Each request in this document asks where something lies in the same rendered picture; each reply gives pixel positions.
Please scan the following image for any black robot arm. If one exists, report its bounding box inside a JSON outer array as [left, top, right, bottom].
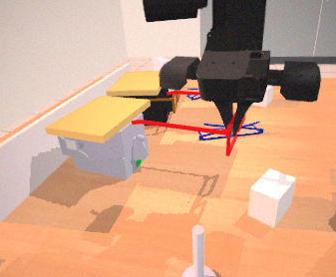
[[142, 0, 270, 103]]

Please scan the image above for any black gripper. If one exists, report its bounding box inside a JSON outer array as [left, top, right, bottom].
[[159, 14, 321, 137]]

